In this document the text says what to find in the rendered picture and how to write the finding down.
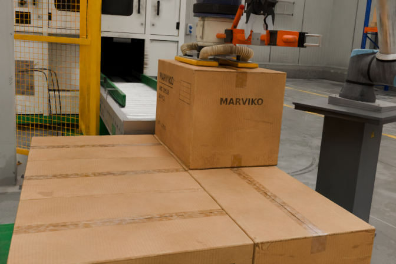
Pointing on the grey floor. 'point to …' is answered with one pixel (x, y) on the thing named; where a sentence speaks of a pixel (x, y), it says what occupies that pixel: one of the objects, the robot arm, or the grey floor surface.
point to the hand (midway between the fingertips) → (258, 37)
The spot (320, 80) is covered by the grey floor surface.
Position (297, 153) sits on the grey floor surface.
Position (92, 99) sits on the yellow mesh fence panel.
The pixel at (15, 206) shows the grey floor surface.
